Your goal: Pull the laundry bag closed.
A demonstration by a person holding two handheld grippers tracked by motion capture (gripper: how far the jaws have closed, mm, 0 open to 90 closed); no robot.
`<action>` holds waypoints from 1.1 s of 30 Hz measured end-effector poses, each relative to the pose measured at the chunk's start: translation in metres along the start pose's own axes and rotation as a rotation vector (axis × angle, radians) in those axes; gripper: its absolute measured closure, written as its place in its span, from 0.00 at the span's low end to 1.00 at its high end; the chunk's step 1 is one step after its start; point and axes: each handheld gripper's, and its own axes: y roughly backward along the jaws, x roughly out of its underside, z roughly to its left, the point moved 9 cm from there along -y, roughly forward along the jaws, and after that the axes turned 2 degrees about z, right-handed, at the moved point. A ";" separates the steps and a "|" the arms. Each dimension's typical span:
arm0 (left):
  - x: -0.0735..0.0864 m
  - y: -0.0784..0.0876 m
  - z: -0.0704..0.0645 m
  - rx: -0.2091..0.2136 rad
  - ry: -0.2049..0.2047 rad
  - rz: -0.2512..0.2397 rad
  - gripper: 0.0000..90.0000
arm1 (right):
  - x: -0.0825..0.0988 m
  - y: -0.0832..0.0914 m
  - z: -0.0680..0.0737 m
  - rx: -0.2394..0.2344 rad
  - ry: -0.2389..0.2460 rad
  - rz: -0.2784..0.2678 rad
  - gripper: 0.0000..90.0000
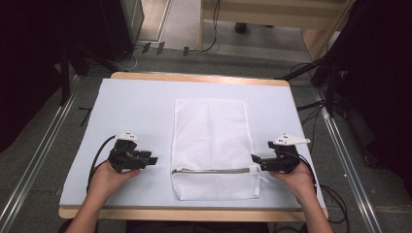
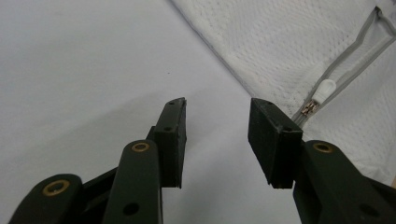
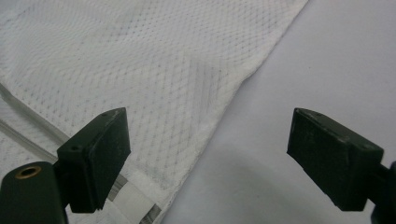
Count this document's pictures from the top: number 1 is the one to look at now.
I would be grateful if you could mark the person's left hand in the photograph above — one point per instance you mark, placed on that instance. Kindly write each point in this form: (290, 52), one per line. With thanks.
(108, 181)

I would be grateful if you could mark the person's right hand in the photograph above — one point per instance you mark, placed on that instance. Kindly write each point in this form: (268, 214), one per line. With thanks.
(296, 183)

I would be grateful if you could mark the dark cabinet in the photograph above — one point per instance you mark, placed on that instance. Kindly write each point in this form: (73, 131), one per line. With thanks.
(121, 26)

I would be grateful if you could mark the white table mat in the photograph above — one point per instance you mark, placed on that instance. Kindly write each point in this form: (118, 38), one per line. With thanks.
(136, 113)

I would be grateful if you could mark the white mesh laundry bag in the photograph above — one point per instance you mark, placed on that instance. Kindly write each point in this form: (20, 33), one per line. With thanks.
(210, 145)

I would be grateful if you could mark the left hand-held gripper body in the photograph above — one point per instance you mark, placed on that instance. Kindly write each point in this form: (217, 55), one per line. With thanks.
(124, 158)

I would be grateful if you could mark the wooden table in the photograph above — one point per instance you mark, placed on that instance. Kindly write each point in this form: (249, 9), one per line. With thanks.
(194, 214)

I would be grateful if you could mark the light wooden furniture frame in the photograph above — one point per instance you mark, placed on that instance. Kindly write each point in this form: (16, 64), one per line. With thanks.
(275, 19)

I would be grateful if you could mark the metal floor rail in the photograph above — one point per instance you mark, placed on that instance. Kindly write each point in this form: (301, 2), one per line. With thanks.
(350, 171)
(35, 161)

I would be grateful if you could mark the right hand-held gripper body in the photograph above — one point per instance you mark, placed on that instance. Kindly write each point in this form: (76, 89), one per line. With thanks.
(285, 155)

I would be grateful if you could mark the dark curtain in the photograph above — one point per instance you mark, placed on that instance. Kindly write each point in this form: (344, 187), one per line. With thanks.
(29, 64)
(382, 81)

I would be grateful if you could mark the black metal stand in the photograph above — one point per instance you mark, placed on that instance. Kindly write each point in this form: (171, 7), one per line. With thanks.
(66, 71)
(320, 74)

